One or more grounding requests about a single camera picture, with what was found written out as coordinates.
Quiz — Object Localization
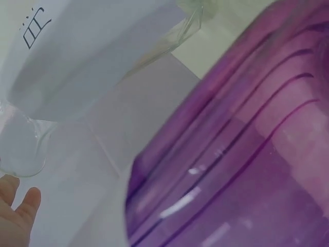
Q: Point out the person's left hand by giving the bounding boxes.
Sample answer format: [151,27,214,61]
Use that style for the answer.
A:
[0,175,42,247]

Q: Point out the clear bottle with white label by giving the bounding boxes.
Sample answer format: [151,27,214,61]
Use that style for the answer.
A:
[0,0,205,179]

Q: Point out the purple translucent plastic container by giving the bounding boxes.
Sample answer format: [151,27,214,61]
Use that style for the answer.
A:
[123,0,329,247]

